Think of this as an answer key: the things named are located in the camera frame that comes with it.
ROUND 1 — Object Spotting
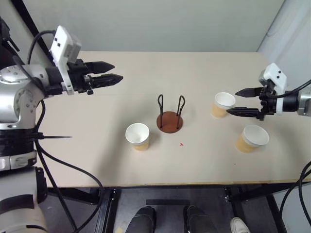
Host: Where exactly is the dark rounded foot shape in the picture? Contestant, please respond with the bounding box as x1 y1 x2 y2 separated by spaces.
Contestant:
183 205 217 233
125 206 157 233

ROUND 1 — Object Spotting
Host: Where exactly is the black wall trim strip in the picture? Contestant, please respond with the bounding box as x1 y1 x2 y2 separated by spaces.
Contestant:
10 0 53 67

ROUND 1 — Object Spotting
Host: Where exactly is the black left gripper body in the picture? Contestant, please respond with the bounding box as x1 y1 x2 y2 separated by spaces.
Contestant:
67 59 95 96

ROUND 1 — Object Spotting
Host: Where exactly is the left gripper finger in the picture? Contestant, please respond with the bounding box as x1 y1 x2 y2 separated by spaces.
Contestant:
90 73 124 89
85 61 115 74

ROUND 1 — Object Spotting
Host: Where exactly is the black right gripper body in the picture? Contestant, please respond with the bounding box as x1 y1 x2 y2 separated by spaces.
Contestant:
258 84 278 121

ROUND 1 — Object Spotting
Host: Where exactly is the black equipment stand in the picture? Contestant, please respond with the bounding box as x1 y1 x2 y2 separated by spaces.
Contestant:
0 16 21 71

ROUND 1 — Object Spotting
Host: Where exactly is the black zip tie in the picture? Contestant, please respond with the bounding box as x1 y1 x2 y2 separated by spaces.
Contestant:
36 134 73 141

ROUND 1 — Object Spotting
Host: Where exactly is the white wall corner conduit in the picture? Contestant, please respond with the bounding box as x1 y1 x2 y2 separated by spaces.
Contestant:
256 0 289 52

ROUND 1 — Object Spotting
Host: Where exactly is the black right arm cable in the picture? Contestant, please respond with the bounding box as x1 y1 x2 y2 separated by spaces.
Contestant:
274 79 311 233

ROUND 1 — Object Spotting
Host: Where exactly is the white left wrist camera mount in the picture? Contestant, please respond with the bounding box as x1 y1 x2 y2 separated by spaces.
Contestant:
48 25 82 96

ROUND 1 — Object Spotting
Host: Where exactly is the brown cup holder stand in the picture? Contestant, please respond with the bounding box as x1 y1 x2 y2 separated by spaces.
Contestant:
156 94 187 134

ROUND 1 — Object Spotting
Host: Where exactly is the tan and white paper cup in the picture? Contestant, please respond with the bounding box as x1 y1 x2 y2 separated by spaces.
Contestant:
235 124 270 154
125 123 150 152
210 92 236 119

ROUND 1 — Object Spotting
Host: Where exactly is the white shoe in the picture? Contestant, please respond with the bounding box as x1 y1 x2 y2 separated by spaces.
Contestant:
230 216 251 233

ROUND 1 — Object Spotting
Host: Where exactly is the black table frame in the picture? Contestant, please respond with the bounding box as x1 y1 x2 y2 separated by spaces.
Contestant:
47 179 311 233

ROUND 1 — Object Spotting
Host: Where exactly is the black floor tape strip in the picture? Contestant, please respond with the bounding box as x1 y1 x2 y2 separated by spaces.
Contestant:
145 199 191 207

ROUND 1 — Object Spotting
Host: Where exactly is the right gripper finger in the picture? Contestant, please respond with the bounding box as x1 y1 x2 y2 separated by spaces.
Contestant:
235 87 264 99
226 106 261 119

